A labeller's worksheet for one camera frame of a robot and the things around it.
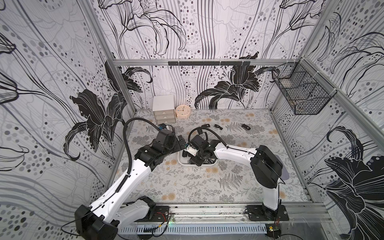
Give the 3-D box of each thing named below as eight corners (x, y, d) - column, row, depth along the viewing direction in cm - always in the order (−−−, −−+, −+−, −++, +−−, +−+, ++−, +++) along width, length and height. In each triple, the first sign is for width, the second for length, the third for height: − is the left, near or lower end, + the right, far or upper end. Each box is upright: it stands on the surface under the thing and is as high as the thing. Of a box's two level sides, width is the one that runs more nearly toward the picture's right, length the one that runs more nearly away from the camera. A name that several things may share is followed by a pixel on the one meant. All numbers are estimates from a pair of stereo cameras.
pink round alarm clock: (175, 118, 116) (174, 115, 113) (176, 107, 124) (176, 104, 121) (190, 118, 116) (190, 115, 113) (190, 107, 124) (190, 104, 121)
